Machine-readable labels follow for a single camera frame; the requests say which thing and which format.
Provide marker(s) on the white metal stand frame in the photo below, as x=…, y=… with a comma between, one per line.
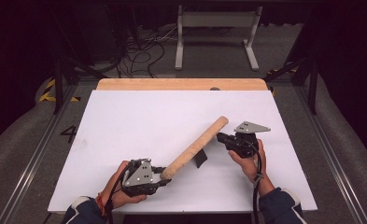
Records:
x=179, y=46

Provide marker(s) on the wooden table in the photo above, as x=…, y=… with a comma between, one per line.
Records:
x=172, y=84

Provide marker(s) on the dark bulky equipment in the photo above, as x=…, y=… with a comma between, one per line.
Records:
x=109, y=31

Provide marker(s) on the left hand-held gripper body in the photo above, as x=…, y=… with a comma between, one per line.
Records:
x=139, y=175

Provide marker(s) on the person's right hand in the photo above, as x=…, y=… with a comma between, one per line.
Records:
x=249, y=166

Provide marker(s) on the aluminium floor rail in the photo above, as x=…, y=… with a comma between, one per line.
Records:
x=330, y=155
x=38, y=155

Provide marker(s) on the person's left hand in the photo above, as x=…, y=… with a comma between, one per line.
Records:
x=119, y=199

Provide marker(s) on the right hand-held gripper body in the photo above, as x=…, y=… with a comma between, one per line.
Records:
x=243, y=144

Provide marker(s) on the white board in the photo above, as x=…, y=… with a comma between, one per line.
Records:
x=140, y=124

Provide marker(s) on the yellow and black floor tape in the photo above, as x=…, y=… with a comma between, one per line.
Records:
x=47, y=96
x=277, y=71

